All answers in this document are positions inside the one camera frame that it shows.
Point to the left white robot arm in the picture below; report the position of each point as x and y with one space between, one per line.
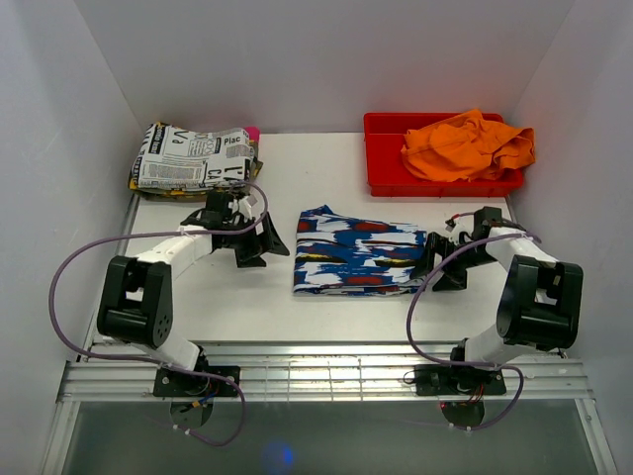
136 305

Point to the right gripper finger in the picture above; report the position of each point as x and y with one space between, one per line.
454 278
435 250

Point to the blue white patterned trousers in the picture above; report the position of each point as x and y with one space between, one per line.
338 255

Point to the orange trousers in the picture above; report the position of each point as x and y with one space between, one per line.
467 147

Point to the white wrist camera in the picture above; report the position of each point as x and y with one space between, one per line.
241 208
457 230

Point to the red plastic tray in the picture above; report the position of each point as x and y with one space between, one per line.
387 176

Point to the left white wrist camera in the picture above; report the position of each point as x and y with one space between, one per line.
241 208

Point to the newspaper print folded trousers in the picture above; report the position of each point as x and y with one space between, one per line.
164 140

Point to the pink folded garment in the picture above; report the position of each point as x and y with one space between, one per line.
254 133

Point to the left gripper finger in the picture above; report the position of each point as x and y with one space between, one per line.
268 238
249 258

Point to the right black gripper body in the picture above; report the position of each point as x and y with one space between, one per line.
469 257

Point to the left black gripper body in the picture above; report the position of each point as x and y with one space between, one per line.
244 239

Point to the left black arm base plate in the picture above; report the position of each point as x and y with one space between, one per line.
173 384

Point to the aluminium frame rail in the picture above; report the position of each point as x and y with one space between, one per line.
313 373

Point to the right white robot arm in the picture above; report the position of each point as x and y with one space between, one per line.
540 304

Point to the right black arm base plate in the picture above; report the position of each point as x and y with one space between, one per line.
442 380

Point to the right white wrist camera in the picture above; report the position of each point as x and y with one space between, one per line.
457 230

